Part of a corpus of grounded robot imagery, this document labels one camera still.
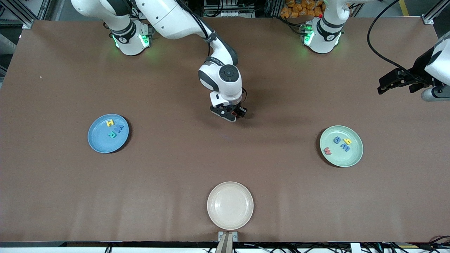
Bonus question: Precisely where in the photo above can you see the tangled black cables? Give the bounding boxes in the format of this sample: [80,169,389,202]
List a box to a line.
[366,235,450,253]

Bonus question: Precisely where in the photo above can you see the green plate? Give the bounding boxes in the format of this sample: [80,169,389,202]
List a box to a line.
[319,125,364,168]

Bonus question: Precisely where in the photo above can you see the beige plate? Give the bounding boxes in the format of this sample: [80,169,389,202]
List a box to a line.
[207,181,254,231]

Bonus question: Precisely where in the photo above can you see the bag of orange objects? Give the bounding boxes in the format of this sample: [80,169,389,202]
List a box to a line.
[280,0,324,19]

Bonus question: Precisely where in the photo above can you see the aluminium frame post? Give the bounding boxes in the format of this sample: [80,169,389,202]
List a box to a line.
[0,0,40,29]
[422,0,450,25]

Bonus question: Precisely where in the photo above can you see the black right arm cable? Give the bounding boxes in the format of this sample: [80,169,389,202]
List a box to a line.
[178,0,248,106]

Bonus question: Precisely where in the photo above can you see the blue plate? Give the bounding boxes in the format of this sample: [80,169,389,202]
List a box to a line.
[88,113,130,154]

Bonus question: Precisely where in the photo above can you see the white power strip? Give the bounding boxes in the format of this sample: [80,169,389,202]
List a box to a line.
[203,0,256,18]

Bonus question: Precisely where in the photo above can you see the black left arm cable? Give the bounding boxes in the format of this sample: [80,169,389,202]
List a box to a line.
[367,0,422,79]

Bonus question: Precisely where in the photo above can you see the brown table cover sheet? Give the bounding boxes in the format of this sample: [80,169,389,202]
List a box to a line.
[0,18,450,243]

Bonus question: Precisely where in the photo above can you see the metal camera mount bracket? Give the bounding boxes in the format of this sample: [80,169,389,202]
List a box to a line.
[218,231,238,253]

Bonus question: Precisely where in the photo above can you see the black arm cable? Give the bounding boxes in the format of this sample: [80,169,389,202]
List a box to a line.
[367,0,422,79]
[178,0,248,106]

